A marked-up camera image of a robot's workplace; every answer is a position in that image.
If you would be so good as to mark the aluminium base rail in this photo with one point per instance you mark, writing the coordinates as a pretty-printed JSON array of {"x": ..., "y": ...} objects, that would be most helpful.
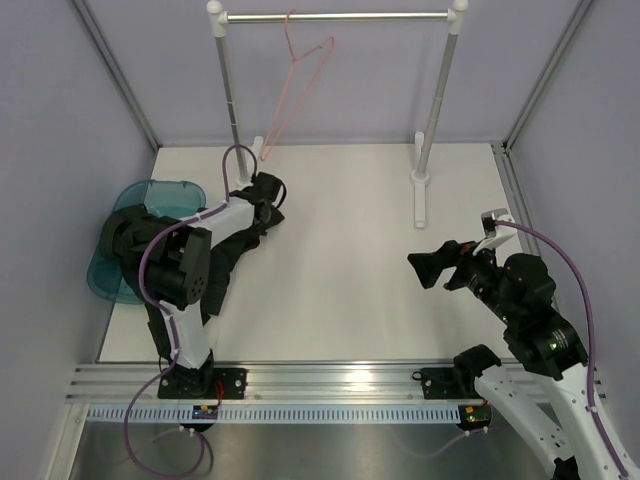
[{"x": 266, "y": 383}]

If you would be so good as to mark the aluminium frame post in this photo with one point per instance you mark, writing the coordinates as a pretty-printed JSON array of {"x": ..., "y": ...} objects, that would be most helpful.
[
  {"x": 551, "y": 67},
  {"x": 99, "y": 41}
]

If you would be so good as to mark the teal plastic tray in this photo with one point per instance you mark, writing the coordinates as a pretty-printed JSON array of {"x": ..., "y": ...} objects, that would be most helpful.
[{"x": 175, "y": 199}]

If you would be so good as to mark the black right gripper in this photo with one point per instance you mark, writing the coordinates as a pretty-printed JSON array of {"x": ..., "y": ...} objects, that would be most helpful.
[{"x": 429, "y": 266}]

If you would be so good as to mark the right aluminium frame post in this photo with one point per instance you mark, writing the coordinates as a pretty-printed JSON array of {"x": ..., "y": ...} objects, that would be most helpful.
[{"x": 551, "y": 67}]

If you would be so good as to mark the pink wire hanger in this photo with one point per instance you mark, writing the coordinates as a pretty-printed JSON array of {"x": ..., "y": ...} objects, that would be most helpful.
[{"x": 294, "y": 91}]

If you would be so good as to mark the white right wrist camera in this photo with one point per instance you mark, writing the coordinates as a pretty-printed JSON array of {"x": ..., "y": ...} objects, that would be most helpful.
[{"x": 497, "y": 229}]

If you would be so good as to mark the black pinstriped shirt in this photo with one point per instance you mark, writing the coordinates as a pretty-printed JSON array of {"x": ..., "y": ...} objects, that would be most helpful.
[{"x": 187, "y": 264}]

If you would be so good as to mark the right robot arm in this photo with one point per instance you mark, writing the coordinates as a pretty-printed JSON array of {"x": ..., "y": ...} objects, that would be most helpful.
[{"x": 578, "y": 442}]

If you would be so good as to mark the white slotted cable duct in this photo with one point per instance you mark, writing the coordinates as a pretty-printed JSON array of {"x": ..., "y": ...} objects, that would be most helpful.
[{"x": 277, "y": 414}]

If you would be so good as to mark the left aluminium frame post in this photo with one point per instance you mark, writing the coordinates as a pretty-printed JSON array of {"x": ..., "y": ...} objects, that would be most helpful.
[{"x": 99, "y": 41}]

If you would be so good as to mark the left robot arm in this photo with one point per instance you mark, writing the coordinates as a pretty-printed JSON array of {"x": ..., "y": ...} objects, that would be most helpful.
[{"x": 191, "y": 372}]

